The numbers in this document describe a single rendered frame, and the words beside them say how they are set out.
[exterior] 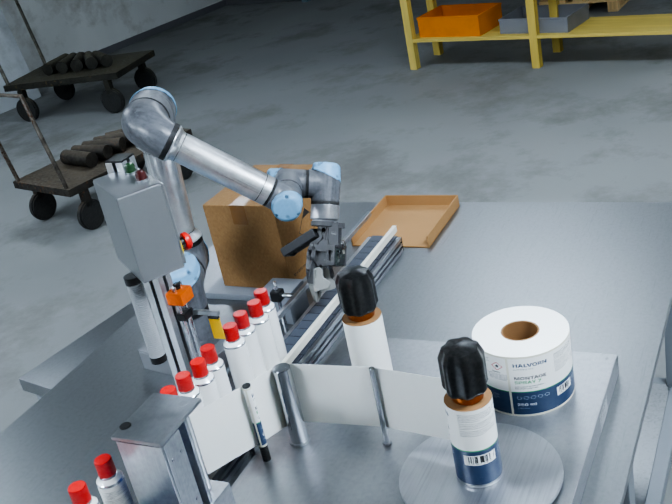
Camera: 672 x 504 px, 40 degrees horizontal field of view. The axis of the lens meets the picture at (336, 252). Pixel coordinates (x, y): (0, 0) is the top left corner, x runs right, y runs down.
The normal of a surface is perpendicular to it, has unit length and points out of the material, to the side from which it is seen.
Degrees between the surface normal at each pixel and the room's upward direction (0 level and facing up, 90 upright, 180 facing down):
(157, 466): 90
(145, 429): 0
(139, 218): 90
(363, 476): 0
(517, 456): 0
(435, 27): 90
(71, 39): 90
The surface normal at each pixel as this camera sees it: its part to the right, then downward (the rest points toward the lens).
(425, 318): -0.19, -0.88
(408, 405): -0.50, 0.46
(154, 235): 0.50, 0.29
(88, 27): 0.80, 0.11
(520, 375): -0.18, 0.46
